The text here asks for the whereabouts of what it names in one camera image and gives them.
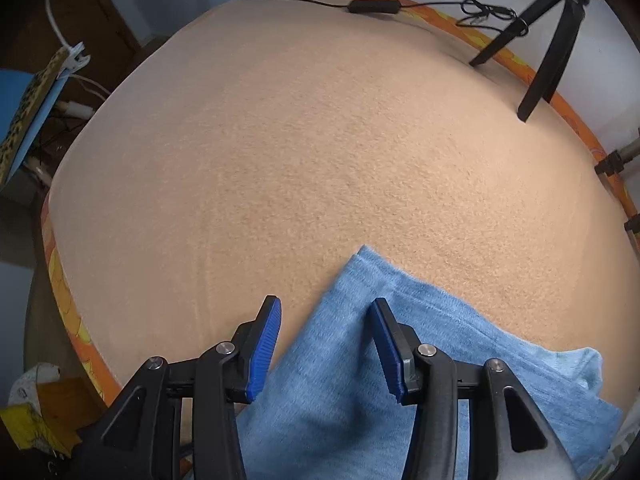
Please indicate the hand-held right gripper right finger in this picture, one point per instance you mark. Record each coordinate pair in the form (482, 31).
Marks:
(387, 350)

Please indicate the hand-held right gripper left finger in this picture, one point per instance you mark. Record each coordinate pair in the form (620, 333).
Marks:
(265, 345)

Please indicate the blue denim pants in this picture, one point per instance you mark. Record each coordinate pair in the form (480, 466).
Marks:
(340, 410)

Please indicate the beige blanket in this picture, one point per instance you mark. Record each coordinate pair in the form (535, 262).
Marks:
(325, 135)

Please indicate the white plastic packet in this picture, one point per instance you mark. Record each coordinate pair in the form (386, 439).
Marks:
(35, 382)

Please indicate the yellow paper bag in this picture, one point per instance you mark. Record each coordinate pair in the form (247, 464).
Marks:
(35, 420)

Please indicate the white green printed cloth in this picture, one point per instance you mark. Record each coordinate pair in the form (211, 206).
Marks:
(625, 452)

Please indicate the black metal clamp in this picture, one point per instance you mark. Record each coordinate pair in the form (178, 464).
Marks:
(634, 224)
(612, 162)

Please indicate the orange printed bed sheet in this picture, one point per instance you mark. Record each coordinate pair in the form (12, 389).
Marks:
(582, 127)

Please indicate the leopard print cushion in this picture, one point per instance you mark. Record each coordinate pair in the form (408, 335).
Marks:
(20, 122)

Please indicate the black tripod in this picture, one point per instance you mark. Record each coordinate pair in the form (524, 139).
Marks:
(555, 50)

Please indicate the white clip lamp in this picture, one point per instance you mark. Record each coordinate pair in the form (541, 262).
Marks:
(75, 57)

